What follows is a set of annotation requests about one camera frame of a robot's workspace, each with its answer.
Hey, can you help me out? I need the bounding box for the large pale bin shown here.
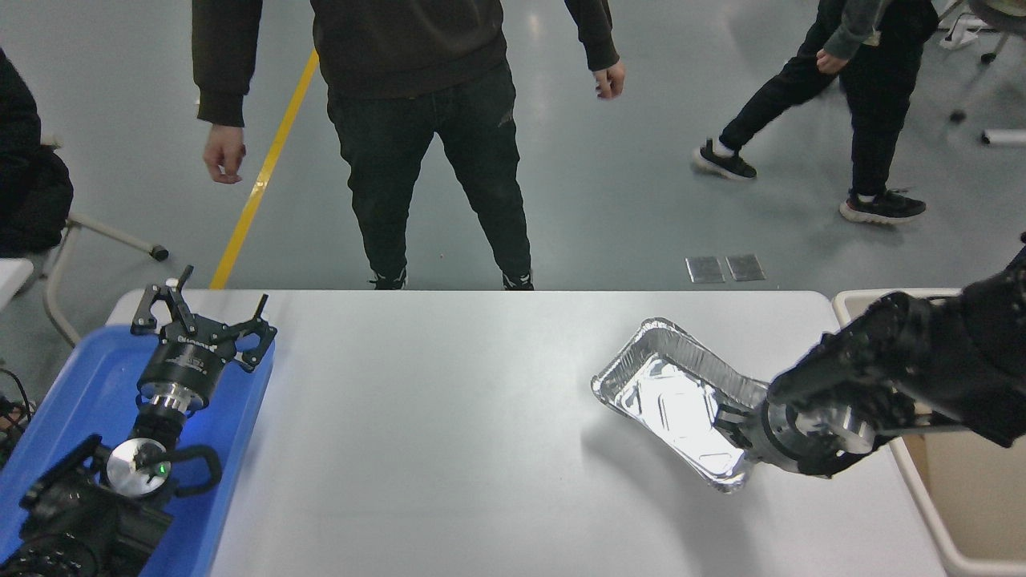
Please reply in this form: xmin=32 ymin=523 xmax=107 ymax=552
xmin=832 ymin=287 xmax=1026 ymax=577

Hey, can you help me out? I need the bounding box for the person's left hand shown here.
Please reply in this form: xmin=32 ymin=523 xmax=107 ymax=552
xmin=593 ymin=60 xmax=627 ymax=101

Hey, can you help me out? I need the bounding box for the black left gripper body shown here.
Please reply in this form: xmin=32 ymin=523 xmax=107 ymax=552
xmin=138 ymin=319 xmax=239 ymax=404

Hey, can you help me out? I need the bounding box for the blue plastic tray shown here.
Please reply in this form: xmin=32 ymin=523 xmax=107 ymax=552
xmin=0 ymin=325 xmax=276 ymax=577

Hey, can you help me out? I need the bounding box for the wheeled office chair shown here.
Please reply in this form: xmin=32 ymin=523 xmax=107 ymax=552
xmin=948 ymin=0 xmax=1026 ymax=123

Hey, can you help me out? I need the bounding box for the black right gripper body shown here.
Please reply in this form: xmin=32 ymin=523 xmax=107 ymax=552
xmin=741 ymin=399 xmax=802 ymax=474

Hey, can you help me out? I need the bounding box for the person's right hand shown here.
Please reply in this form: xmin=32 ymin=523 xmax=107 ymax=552
xmin=203 ymin=124 xmax=247 ymax=186

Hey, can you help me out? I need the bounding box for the black cable bundle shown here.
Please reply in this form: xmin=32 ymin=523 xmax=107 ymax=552
xmin=0 ymin=370 xmax=34 ymax=470

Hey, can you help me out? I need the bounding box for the white power strip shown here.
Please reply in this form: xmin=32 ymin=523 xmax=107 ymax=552
xmin=938 ymin=14 xmax=980 ymax=51

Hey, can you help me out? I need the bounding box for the person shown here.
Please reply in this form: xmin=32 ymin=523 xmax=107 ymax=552
xmin=191 ymin=0 xmax=627 ymax=291
xmin=0 ymin=46 xmax=75 ymax=259
xmin=692 ymin=0 xmax=940 ymax=226

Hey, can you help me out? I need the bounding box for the white desk corner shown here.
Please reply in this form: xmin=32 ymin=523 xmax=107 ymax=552
xmin=0 ymin=258 xmax=34 ymax=310

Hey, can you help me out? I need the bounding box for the rectangular silver foil tray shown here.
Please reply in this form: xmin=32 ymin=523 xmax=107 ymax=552
xmin=592 ymin=318 xmax=770 ymax=492

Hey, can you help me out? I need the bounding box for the pale metal frame chair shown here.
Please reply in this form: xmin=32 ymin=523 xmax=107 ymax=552
xmin=38 ymin=132 xmax=171 ymax=349

